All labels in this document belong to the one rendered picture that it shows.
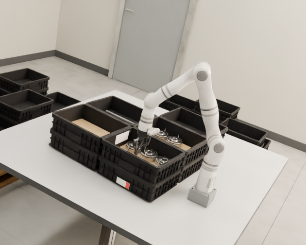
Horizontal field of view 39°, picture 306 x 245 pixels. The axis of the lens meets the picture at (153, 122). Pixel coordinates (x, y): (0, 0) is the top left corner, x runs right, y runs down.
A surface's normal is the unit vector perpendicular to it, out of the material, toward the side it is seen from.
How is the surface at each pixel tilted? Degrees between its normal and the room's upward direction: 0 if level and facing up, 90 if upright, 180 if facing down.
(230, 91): 90
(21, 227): 0
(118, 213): 0
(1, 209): 0
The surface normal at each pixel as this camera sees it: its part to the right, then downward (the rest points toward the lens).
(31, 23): 0.85, 0.36
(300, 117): -0.48, 0.26
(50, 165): 0.20, -0.90
